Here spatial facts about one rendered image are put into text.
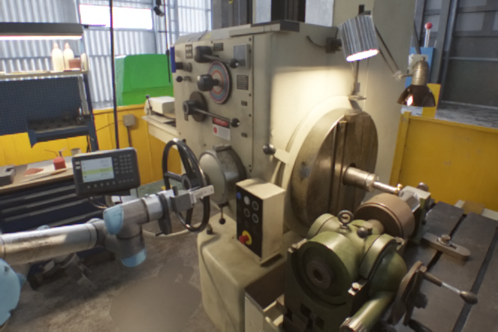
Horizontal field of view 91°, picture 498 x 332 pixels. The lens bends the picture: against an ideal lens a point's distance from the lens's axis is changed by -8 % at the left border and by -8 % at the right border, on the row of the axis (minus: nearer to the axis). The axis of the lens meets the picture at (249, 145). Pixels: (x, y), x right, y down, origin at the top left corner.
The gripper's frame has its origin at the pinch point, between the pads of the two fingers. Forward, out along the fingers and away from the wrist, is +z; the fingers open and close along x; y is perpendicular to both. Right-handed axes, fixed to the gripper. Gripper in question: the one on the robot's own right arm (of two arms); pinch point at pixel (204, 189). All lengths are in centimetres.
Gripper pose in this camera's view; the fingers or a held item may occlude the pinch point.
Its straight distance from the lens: 92.1
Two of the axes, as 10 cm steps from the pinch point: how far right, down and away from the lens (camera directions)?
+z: 7.7, -1.9, 6.0
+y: -1.9, -9.8, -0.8
